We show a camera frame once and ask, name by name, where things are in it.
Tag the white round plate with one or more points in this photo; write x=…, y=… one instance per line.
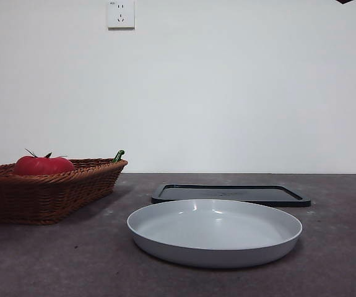
x=215, y=235

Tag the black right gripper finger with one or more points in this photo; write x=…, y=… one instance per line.
x=345, y=1

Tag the white wall socket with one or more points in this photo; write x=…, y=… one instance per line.
x=121, y=15

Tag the dark rectangular tray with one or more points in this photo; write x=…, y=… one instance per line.
x=258, y=195

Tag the red tomato with green stem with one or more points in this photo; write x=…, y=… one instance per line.
x=41, y=165

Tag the green vegetable stem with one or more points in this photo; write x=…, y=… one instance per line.
x=118, y=156

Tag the brown wicker basket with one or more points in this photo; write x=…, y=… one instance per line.
x=41, y=198

